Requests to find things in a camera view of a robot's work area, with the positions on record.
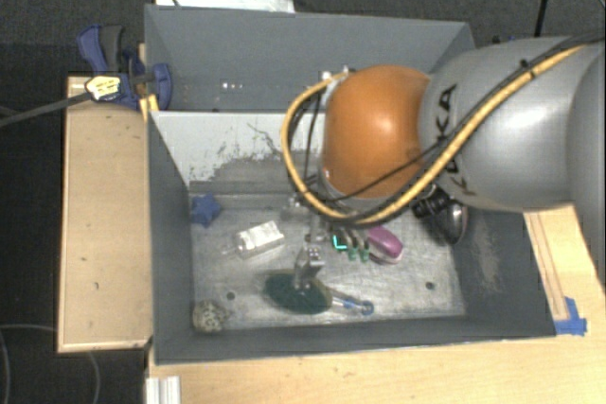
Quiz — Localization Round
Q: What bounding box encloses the pale wood board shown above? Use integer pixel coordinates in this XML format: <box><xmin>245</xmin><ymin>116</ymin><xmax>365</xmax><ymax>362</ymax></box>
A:
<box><xmin>57</xmin><ymin>75</ymin><xmax>154</xmax><ymax>354</ymax></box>

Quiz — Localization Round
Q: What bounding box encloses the blue and silver small tool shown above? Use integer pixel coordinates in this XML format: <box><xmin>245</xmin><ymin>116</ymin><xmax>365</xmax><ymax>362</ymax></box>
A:
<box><xmin>330</xmin><ymin>294</ymin><xmax>376</xmax><ymax>317</ymax></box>

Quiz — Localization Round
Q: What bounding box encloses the grey metal bin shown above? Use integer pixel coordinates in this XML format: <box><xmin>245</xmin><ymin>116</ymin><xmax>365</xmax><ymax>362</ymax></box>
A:
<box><xmin>143</xmin><ymin>3</ymin><xmax>558</xmax><ymax>365</ymax></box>

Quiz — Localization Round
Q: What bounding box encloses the speckled beige ball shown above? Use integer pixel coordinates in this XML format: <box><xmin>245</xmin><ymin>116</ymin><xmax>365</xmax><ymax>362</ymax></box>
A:
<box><xmin>190</xmin><ymin>298</ymin><xmax>227</xmax><ymax>335</ymax></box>

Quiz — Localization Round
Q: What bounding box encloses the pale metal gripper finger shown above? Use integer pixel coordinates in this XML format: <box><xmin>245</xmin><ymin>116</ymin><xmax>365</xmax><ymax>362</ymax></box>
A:
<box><xmin>293</xmin><ymin>257</ymin><xmax>315</xmax><ymax>293</ymax></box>
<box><xmin>304</xmin><ymin>244</ymin><xmax>329</xmax><ymax>274</ymax></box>

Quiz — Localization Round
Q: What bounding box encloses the dark green round disc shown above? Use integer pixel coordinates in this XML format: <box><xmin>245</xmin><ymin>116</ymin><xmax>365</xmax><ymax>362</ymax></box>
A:
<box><xmin>262</xmin><ymin>271</ymin><xmax>333</xmax><ymax>316</ymax></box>

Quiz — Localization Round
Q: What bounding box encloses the dark grey shiny oval object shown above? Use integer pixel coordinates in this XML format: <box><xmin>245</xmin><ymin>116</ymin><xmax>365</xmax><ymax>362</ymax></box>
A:
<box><xmin>439</xmin><ymin>200</ymin><xmax>471</xmax><ymax>246</ymax></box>

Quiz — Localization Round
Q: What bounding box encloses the black cylinder on white bracket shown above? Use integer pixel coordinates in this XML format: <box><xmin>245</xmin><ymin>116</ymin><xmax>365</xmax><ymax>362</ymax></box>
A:
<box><xmin>410</xmin><ymin>187</ymin><xmax>452</xmax><ymax>220</ymax></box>

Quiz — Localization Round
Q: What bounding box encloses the blue star-shaped toy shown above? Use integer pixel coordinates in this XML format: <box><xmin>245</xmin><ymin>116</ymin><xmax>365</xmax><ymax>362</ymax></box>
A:
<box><xmin>188</xmin><ymin>192</ymin><xmax>224</xmax><ymax>229</ymax></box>

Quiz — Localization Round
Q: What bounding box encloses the purple and white oval object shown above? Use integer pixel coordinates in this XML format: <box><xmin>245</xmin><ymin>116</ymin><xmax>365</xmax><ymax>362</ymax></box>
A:
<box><xmin>365</xmin><ymin>224</ymin><xmax>405</xmax><ymax>266</ymax></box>

